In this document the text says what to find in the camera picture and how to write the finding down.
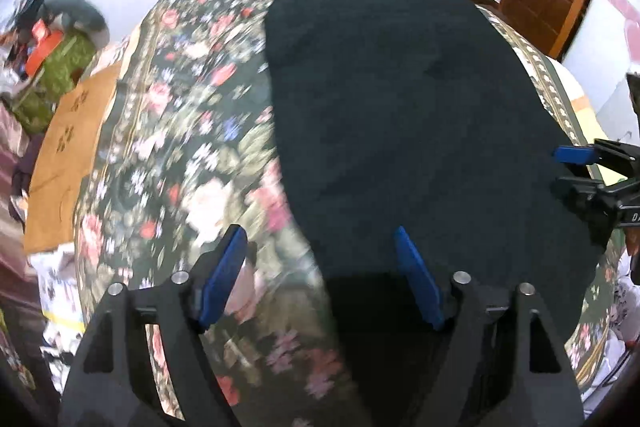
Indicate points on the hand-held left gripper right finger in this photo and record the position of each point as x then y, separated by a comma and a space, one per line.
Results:
417, 277

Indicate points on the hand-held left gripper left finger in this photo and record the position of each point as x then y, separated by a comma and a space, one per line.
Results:
222, 272

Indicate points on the floral blanket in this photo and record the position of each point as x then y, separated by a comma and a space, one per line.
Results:
200, 132

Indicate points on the dark purple cloth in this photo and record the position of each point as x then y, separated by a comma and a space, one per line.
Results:
22, 177

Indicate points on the orange box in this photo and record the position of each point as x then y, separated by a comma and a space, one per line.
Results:
42, 52

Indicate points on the scattered printed papers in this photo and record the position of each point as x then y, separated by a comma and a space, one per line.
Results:
57, 297

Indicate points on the pile of clothes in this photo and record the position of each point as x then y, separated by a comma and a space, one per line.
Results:
25, 14

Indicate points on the black elephant print t-shirt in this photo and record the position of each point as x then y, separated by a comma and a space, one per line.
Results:
400, 107

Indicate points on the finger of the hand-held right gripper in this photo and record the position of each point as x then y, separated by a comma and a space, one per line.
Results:
570, 154
585, 199

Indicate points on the green storage bag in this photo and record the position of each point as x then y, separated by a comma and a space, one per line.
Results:
60, 72

